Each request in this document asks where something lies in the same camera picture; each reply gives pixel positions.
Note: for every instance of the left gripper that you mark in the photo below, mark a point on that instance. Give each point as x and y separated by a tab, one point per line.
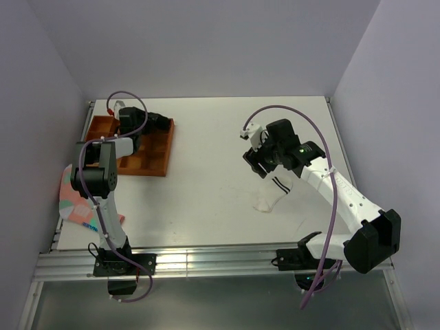
141	113

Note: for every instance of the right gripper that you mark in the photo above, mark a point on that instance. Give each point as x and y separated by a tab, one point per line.
254	158

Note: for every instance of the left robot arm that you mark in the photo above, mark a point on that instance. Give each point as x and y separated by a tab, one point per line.
128	141

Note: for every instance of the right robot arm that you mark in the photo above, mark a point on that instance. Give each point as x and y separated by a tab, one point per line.
374	234

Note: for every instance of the orange compartment tray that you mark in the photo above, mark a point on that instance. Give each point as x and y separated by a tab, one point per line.
153	155

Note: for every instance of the pink patterned sock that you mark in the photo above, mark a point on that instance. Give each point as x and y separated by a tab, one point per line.
72	207

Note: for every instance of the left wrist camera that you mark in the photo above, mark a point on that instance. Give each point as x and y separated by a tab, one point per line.
115	108

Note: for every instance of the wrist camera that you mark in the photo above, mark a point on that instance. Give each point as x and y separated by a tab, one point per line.
115	108
255	134

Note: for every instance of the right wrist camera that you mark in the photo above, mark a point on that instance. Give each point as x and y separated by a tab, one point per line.
255	134

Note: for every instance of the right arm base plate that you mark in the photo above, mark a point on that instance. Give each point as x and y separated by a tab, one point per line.
295	259

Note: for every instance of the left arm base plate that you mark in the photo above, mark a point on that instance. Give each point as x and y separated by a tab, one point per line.
115	266

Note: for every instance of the aluminium rail frame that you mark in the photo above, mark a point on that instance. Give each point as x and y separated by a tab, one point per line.
213	249

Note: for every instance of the black cable clamp block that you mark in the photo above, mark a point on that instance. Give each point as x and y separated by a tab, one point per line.
121	287

